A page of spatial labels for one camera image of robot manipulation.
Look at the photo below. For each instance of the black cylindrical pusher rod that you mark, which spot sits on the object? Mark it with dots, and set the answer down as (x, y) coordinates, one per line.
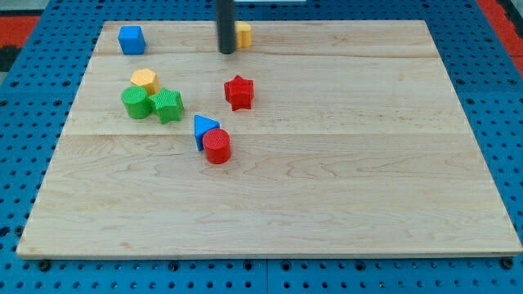
(225, 23)

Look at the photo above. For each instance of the red star block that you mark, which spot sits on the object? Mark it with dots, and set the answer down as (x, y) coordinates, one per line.
(239, 92)

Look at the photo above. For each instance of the green star block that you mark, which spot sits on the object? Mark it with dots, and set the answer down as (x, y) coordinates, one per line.
(167, 105)

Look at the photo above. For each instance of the yellow heart block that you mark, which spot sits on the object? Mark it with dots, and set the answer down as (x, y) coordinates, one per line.
(243, 34)

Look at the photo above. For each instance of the blue cube block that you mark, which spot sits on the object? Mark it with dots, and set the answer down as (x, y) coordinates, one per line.
(131, 40)

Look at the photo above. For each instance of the yellow hexagon block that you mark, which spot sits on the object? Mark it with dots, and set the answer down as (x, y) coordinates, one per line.
(146, 78)

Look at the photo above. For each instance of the blue triangle block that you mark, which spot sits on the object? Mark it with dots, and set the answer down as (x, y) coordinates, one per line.
(201, 126)

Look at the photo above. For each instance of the green cylinder block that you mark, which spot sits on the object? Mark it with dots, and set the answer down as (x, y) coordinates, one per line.
(136, 102)

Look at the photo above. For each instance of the red cylinder block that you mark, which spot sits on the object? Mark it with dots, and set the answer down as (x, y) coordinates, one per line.
(216, 144)

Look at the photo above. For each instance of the light wooden board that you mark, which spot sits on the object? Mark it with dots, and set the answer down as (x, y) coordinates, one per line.
(356, 146)

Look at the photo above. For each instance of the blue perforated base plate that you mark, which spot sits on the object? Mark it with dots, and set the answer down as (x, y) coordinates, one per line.
(40, 88)

